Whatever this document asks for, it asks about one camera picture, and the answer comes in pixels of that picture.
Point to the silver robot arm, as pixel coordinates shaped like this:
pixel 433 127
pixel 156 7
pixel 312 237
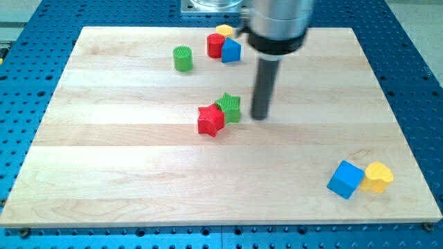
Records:
pixel 275 28

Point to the red star block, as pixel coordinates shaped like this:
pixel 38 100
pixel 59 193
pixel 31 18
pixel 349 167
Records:
pixel 210 120

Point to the green star block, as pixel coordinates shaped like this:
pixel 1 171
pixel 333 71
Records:
pixel 230 106

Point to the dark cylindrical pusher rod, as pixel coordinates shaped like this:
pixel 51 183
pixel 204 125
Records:
pixel 263 88

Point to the light wooden board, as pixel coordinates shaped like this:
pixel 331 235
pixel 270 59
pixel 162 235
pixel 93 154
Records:
pixel 119 142

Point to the blue triangle block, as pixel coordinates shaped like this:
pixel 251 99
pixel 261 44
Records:
pixel 231 51

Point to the green cylinder block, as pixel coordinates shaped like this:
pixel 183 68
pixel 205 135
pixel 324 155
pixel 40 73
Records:
pixel 182 56

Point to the red cylinder block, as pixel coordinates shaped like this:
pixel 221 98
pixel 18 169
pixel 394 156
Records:
pixel 215 43

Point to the yellow hexagon block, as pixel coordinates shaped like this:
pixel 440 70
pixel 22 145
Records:
pixel 225 30

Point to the blue cube block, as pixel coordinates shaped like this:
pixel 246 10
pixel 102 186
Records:
pixel 345 179

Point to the yellow heart block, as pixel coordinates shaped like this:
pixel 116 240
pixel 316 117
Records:
pixel 377 177

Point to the blue perforated table plate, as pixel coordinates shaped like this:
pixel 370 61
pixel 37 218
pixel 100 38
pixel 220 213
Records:
pixel 36 61

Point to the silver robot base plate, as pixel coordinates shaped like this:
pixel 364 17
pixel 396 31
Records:
pixel 204 6

